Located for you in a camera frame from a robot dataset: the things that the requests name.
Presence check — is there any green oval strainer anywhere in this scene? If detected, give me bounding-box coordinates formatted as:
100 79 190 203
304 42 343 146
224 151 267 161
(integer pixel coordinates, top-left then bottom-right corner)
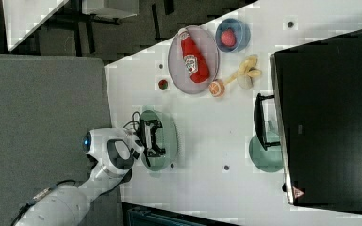
140 110 178 171

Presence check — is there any grey round plate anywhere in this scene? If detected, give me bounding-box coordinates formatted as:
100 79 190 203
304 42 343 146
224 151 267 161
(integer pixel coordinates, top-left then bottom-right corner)
168 25 220 94

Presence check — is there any green mug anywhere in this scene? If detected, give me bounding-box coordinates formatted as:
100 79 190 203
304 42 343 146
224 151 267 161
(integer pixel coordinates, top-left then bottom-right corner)
249 121 284 173

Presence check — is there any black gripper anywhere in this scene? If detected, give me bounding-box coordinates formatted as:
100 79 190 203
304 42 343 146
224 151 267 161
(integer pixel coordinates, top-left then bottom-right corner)
137 120 166 157

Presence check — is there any blue bowl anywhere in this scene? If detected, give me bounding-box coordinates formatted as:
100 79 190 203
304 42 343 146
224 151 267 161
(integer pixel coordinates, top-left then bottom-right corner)
215 19 251 53

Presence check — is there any orange slice toy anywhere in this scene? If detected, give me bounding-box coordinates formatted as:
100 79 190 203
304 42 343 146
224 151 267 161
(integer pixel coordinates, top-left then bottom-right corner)
208 80 225 97

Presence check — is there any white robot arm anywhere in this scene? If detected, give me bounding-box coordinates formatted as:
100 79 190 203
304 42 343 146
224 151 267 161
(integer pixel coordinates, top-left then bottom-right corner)
10 120 163 226

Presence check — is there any grey side table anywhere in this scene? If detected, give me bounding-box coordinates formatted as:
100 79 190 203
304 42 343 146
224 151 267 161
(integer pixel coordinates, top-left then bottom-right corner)
0 55 111 226

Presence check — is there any yellow peeled toy banana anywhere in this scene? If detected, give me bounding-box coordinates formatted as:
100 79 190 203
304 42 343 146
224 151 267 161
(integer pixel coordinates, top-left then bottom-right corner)
224 55 262 89

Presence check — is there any small red toy strawberry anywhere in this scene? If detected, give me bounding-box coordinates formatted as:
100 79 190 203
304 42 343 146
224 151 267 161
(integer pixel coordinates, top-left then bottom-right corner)
158 79 168 90

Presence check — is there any black toaster oven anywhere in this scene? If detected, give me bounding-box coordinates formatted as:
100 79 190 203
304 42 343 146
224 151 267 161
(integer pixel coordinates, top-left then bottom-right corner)
254 29 362 214

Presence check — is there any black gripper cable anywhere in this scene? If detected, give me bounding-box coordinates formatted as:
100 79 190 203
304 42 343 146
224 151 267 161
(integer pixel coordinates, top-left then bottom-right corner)
123 110 152 168

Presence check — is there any pink toy strawberry in bowl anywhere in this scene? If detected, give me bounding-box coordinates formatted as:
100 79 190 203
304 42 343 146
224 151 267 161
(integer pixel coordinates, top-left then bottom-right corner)
221 29 237 47

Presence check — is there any red ketchup bottle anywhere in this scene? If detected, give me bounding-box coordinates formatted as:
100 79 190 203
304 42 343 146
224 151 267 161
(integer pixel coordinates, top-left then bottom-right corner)
177 28 210 84

